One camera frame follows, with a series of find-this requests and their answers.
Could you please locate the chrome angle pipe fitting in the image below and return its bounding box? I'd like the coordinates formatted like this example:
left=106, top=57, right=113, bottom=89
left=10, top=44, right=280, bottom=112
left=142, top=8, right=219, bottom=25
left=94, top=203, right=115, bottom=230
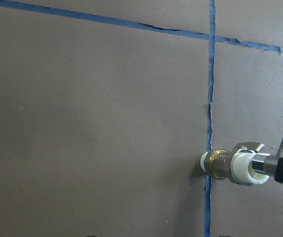
left=251, top=139, right=283, bottom=176

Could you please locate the white brass PPR valve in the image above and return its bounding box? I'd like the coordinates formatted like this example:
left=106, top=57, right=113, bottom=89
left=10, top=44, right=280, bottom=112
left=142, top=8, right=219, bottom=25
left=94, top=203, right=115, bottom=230
left=200, top=142, right=269, bottom=186

